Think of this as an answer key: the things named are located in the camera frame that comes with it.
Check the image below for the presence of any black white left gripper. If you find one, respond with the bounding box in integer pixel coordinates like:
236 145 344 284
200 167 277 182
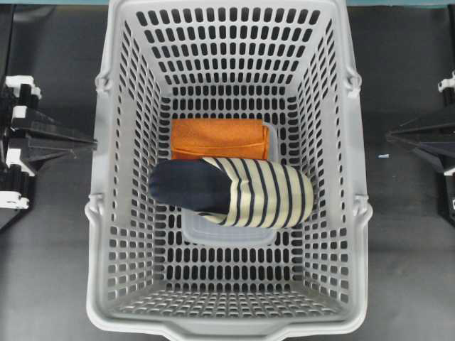
1 75 97 210

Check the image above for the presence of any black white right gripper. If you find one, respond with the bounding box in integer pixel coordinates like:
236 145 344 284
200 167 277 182
386 71 454 219

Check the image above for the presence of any grey plastic shopping basket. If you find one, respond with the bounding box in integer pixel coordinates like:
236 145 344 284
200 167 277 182
85 1 373 340

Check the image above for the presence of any striped cream navy slipper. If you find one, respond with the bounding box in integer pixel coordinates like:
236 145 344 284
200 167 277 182
149 157 314 229

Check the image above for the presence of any orange folded cloth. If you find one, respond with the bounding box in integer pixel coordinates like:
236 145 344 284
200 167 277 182
171 119 270 160

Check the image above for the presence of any clear plastic container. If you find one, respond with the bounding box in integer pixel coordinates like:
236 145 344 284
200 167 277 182
181 121 279 247

